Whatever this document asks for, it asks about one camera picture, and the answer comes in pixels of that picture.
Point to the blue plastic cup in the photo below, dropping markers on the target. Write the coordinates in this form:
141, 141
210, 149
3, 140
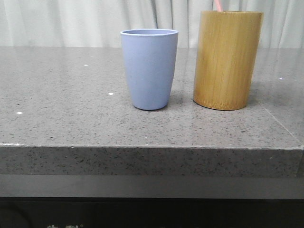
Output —
149, 59

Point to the pink chopstick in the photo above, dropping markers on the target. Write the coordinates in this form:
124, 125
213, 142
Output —
218, 5

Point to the bamboo cylindrical holder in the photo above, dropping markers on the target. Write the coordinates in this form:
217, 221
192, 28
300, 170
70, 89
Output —
227, 49

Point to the white curtain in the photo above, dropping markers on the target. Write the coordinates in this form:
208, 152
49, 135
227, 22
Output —
98, 23

